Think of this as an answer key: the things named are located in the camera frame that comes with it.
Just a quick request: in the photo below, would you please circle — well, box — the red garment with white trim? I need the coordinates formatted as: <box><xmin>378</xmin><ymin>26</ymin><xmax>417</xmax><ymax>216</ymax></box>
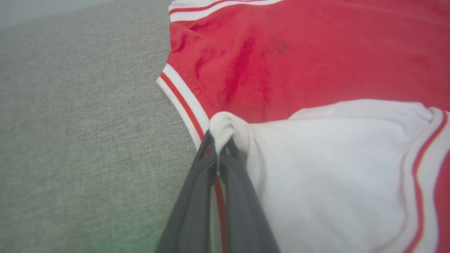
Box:
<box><xmin>156</xmin><ymin>0</ymin><xmax>450</xmax><ymax>253</ymax></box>

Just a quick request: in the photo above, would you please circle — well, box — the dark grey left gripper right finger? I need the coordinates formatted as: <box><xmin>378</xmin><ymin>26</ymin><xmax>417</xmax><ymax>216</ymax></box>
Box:
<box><xmin>219</xmin><ymin>137</ymin><xmax>281</xmax><ymax>253</ymax></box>

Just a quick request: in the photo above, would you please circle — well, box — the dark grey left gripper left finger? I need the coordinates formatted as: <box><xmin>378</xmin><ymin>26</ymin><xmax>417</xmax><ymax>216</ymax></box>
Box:
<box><xmin>156</xmin><ymin>130</ymin><xmax>218</xmax><ymax>253</ymax></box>

